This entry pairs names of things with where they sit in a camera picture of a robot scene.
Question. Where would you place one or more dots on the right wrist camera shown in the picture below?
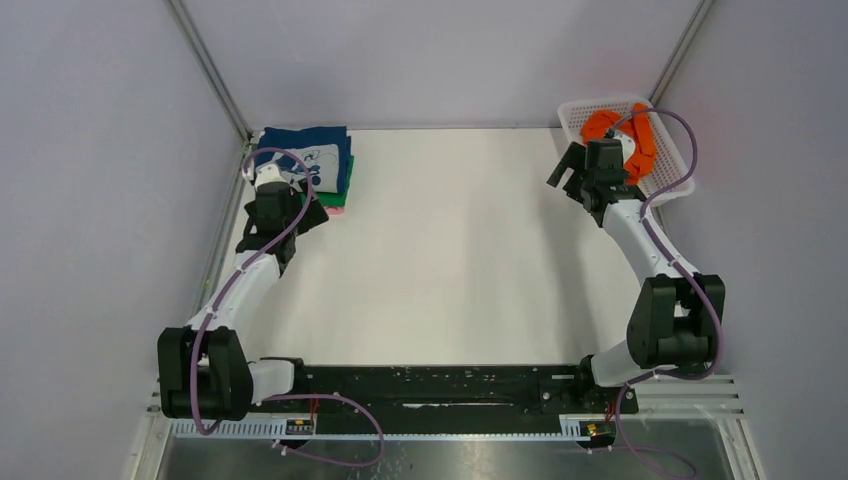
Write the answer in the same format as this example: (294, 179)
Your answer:
(604, 154)

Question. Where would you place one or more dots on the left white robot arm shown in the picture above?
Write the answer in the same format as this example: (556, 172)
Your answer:
(204, 373)

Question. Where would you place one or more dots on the orange t shirt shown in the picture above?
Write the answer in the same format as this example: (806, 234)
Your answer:
(641, 161)

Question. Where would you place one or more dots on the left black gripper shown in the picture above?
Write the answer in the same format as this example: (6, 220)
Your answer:
(314, 217)

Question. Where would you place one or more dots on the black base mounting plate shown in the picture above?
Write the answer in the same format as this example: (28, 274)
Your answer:
(491, 394)

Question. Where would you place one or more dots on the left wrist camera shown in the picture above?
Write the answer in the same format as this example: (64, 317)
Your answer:
(266, 174)

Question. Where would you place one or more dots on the white slotted cable duct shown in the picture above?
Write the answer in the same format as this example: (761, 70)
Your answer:
(355, 427)

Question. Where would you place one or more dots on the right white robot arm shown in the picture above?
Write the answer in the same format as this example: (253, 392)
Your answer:
(675, 326)

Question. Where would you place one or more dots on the aluminium frame post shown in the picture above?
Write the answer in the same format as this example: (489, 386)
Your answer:
(680, 50)
(202, 55)

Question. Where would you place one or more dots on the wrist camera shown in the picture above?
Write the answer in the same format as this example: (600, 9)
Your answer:
(604, 154)
(266, 174)

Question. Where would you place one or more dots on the folded blue printed t shirt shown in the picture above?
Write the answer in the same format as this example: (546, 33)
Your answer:
(325, 142)

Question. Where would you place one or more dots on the left aluminium frame post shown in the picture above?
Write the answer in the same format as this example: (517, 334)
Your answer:
(202, 55)

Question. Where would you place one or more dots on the white plastic basket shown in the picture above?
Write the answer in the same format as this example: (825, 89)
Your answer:
(669, 164)

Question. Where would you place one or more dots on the folded green t shirt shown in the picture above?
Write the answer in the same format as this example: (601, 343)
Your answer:
(331, 180)

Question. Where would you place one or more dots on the right aluminium frame post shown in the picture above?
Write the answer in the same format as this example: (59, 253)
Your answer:
(680, 50)

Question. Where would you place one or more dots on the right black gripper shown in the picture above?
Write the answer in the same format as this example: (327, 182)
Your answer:
(574, 158)

